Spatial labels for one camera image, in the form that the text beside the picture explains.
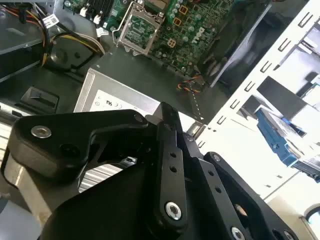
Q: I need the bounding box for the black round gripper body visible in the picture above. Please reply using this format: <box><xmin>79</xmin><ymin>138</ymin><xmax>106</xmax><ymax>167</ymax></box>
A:
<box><xmin>41</xmin><ymin>129</ymin><xmax>263</xmax><ymax>240</ymax></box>

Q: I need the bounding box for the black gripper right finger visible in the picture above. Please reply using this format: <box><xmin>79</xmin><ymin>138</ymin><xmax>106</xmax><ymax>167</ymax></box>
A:
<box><xmin>177</xmin><ymin>116</ymin><xmax>300</xmax><ymax>240</ymax></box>

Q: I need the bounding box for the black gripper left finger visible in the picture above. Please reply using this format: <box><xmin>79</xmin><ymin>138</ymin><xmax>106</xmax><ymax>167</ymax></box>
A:
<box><xmin>0</xmin><ymin>101</ymin><xmax>189</xmax><ymax>235</ymax></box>

